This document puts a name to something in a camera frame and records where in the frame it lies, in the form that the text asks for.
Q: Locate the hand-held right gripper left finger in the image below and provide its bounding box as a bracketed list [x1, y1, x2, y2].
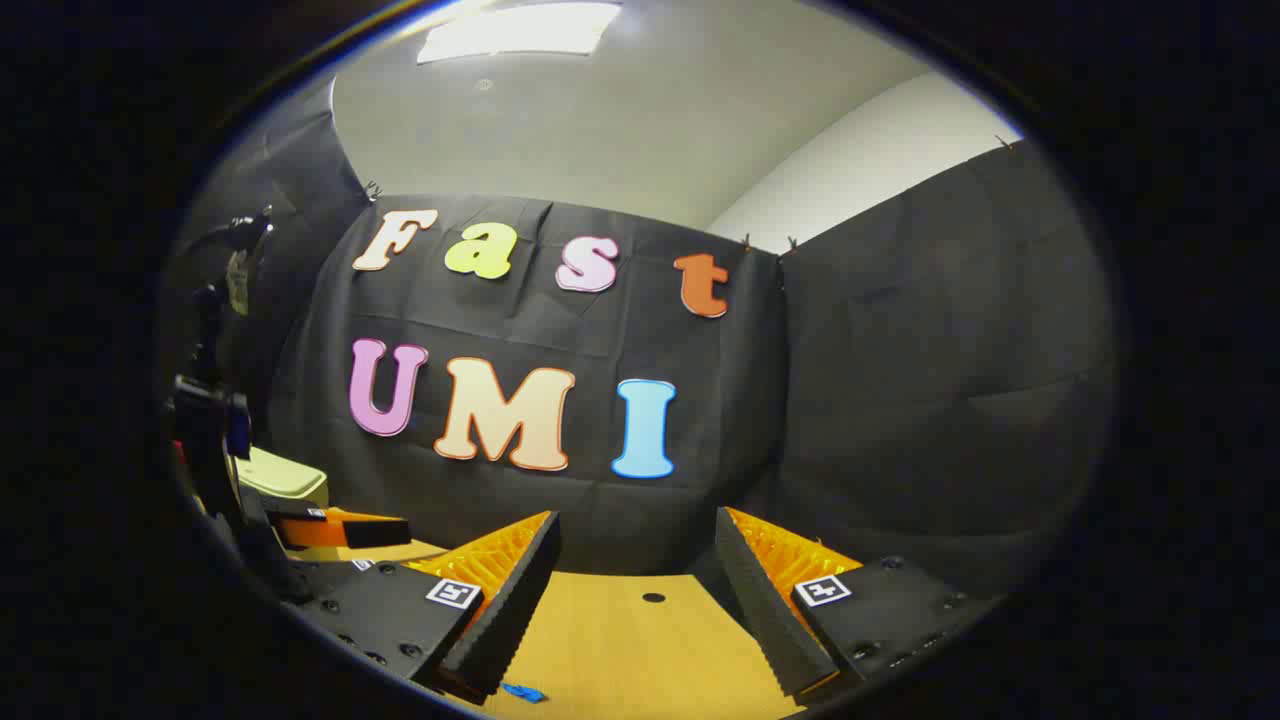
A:
[300, 510, 562, 706]

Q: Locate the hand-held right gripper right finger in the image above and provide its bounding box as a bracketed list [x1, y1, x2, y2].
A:
[714, 506, 1001, 701]

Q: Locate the green desktop garbage bin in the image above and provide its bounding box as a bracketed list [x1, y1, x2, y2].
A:
[238, 447, 331, 511]

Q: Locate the wooden desktop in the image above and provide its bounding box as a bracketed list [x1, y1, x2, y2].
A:
[290, 540, 811, 720]

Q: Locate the black backdrop cloth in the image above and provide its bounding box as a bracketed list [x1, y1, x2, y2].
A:
[165, 75, 1116, 601]

